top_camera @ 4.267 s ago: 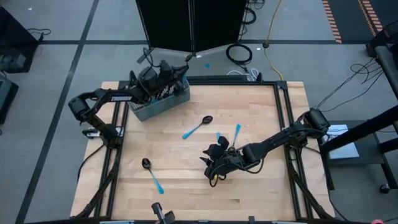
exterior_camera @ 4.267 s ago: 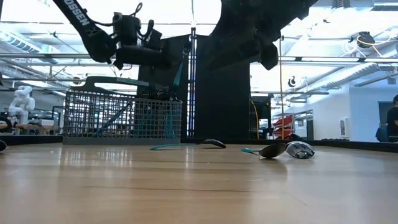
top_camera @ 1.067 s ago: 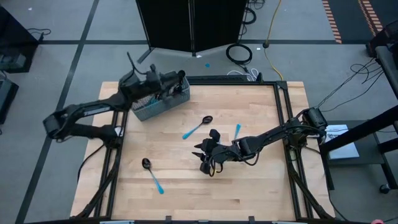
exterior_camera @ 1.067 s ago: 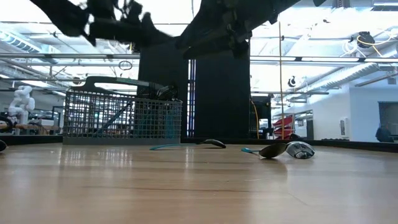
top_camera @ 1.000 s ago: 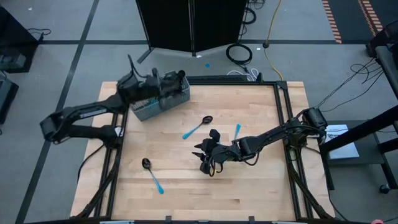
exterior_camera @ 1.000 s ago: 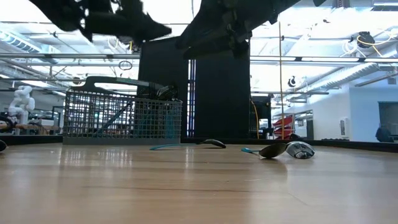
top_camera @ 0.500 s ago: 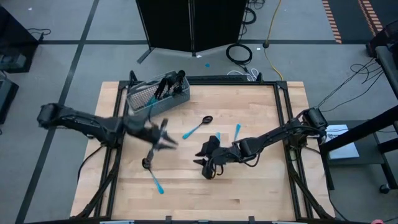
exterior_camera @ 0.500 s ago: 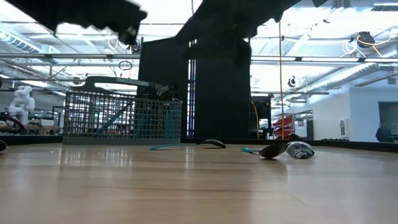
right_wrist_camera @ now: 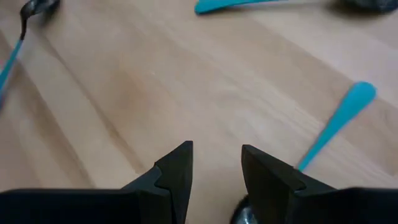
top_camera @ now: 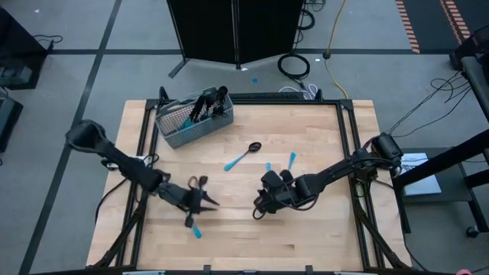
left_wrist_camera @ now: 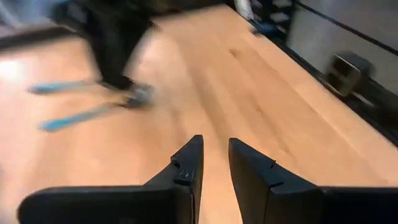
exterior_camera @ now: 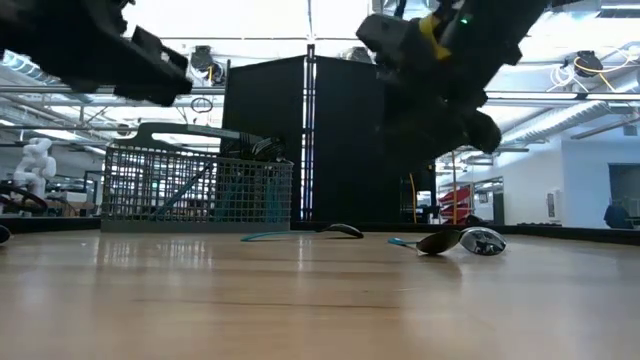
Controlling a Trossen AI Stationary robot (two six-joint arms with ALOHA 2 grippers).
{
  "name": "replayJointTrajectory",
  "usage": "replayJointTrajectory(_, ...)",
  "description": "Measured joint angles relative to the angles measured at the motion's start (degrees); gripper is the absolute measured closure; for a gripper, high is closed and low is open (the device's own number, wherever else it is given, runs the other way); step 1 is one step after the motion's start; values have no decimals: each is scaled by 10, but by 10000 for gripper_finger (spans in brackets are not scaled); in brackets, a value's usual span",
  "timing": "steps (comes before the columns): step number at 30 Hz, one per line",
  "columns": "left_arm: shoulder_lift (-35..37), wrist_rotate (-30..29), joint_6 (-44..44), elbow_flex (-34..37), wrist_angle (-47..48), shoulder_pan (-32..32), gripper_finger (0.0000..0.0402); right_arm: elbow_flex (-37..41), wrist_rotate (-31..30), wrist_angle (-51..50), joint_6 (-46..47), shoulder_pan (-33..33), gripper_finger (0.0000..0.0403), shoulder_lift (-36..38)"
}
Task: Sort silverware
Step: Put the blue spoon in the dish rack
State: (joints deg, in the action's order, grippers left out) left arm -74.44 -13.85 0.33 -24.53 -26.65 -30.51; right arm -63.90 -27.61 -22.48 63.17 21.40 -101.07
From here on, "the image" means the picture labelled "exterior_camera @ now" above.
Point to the grey mesh cutlery basket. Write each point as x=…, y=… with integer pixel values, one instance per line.
x=200, y=226

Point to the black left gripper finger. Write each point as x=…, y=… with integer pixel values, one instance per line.
x=160, y=57
x=145, y=92

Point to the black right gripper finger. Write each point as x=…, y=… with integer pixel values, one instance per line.
x=484, y=132
x=425, y=137

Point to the silver ventilation duct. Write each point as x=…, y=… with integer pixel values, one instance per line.
x=560, y=122

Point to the white robot figure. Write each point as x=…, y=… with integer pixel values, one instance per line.
x=36, y=167

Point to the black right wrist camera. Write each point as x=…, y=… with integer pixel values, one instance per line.
x=390, y=40

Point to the person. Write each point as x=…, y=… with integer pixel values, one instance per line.
x=618, y=216

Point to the red tool cart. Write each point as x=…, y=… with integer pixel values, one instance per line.
x=457, y=200

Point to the white wall box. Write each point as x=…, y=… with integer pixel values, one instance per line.
x=554, y=205

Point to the silver spoon bowl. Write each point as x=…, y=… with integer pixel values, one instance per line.
x=482, y=241

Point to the black folding partition screen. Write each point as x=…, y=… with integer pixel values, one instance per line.
x=265, y=125

